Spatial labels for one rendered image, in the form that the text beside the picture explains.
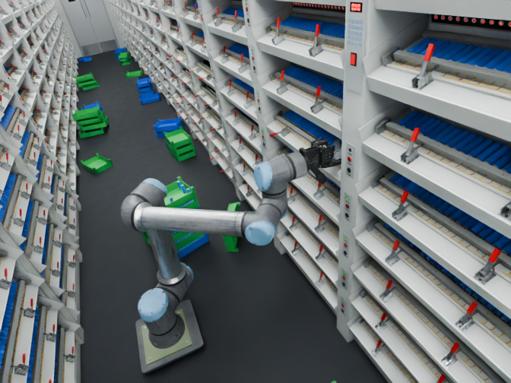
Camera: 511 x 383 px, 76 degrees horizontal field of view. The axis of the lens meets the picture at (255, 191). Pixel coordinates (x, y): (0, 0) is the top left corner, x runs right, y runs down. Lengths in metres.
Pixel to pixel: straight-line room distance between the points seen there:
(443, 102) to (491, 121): 0.11
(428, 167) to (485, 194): 0.15
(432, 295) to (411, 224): 0.23
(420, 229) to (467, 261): 0.14
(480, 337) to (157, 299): 1.30
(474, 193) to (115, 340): 1.87
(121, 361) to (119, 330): 0.19
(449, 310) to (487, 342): 0.11
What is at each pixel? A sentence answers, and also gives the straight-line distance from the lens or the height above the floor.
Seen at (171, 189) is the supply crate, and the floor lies 0.41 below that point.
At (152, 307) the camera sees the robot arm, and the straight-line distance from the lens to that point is 1.74.
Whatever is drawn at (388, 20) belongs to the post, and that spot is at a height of 1.46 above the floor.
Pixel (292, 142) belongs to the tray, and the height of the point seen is 0.94.
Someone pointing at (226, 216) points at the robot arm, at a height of 0.94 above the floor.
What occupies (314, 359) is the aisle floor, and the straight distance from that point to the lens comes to 1.83.
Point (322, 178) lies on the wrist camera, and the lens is 1.23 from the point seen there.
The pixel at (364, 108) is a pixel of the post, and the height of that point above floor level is 1.24.
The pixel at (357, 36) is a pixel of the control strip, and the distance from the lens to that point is 0.97.
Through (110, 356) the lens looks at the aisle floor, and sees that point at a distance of 2.11.
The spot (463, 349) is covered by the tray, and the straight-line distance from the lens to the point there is 1.27.
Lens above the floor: 1.63
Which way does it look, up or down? 36 degrees down
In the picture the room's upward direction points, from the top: 9 degrees counter-clockwise
